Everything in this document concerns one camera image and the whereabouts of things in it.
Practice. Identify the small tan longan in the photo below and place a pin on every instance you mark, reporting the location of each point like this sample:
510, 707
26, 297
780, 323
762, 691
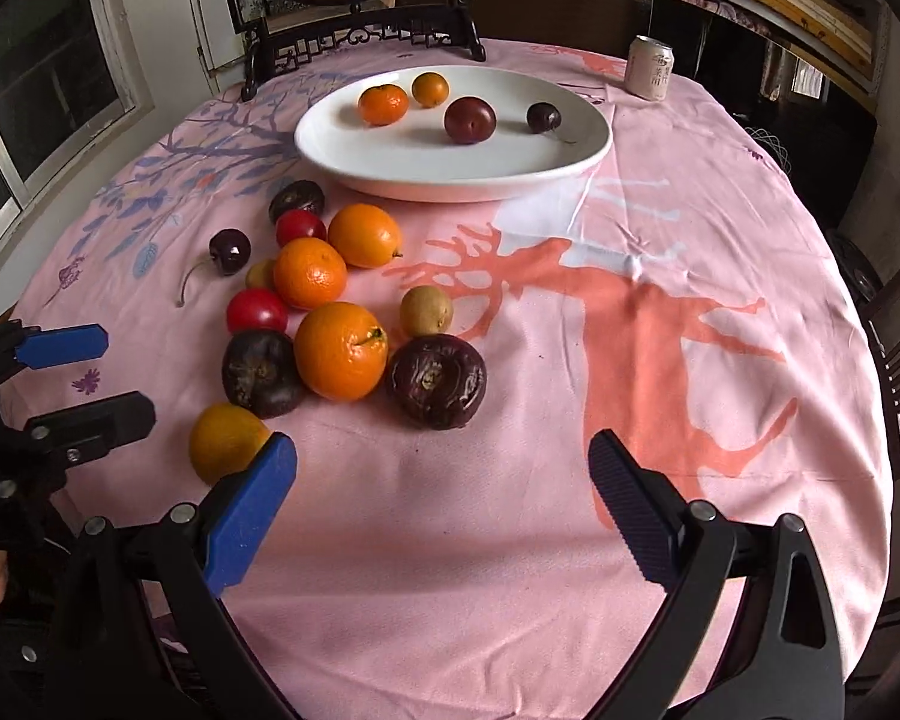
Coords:
259, 275

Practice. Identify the dark purple passion fruit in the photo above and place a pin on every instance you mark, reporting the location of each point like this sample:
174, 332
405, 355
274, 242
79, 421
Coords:
436, 382
261, 373

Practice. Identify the pale drink can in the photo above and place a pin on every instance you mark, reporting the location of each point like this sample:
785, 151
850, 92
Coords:
650, 67

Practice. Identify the round black stool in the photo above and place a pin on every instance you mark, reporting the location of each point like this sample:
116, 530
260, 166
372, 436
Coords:
859, 270

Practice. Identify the black flat panel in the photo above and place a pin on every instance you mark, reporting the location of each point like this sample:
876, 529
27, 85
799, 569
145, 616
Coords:
709, 37

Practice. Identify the white framed window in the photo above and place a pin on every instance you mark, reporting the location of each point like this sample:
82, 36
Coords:
37, 75

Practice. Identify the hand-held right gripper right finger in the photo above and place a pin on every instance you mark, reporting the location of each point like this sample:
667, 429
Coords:
634, 510

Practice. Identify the orange with green calyx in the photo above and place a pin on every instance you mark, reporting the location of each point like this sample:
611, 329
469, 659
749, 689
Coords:
340, 351

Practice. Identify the small green-yellow kumquat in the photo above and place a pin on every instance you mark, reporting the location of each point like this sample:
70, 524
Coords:
426, 311

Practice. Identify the pink printed tablecloth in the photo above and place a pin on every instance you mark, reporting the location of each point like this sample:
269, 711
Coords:
495, 465

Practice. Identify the red cherry tomato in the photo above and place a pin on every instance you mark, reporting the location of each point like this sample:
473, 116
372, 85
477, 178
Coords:
301, 228
256, 312

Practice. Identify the dark cherry with stem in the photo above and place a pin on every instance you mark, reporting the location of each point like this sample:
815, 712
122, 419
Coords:
229, 250
543, 117

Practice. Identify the smooth orange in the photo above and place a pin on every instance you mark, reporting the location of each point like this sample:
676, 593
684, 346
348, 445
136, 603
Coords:
364, 235

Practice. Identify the bumpy orange mandarin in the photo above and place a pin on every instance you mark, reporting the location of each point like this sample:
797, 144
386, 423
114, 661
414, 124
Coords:
382, 105

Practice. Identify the yellow-orange citrus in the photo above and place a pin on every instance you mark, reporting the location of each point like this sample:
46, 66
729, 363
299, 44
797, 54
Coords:
225, 441

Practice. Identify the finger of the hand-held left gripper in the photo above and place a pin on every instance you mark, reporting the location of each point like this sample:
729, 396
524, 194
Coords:
64, 345
94, 420

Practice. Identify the white oval plate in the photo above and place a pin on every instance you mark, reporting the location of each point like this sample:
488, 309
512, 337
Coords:
420, 159

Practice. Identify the small round orange kumquat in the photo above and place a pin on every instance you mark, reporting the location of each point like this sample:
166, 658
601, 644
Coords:
430, 88

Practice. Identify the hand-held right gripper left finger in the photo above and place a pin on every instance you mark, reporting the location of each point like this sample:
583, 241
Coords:
251, 517

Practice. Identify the dark red plum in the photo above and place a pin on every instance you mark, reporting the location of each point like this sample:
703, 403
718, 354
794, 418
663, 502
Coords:
469, 121

